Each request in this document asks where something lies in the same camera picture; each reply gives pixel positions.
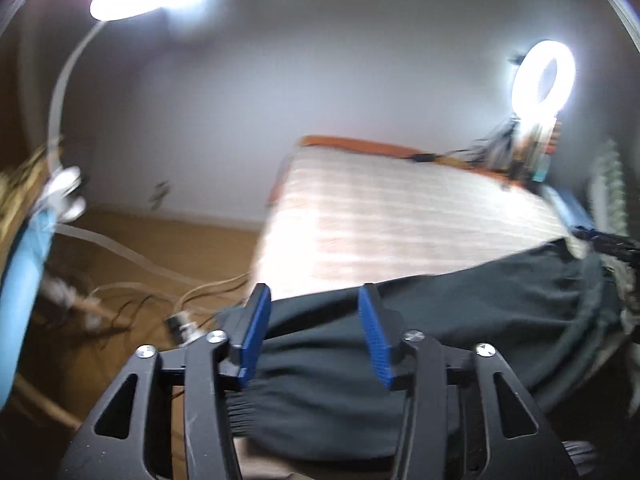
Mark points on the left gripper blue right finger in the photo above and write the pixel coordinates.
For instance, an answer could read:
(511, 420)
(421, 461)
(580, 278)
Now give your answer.
(384, 328)

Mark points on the dark green pants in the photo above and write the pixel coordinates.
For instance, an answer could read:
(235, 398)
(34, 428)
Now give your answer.
(315, 395)

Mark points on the white ring light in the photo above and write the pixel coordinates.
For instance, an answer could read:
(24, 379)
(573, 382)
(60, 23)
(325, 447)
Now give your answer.
(543, 82)

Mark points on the orange bed sheet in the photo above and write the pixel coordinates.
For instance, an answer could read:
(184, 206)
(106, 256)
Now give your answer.
(372, 148)

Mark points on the checkered beige bed blanket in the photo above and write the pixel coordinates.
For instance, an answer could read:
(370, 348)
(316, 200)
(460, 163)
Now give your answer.
(343, 219)

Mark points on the blue chair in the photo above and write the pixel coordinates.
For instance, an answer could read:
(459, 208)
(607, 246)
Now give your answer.
(19, 288)

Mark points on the green white patterned pillow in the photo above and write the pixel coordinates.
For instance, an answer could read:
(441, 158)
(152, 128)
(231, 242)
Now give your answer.
(607, 191)

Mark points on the colourful floral fabric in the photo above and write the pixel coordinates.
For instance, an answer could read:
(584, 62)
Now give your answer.
(532, 156)

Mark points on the folded blue jeans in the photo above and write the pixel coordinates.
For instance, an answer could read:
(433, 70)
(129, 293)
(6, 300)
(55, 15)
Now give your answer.
(569, 210)

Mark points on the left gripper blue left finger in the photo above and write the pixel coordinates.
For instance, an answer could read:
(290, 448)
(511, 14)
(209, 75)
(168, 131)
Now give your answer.
(246, 335)

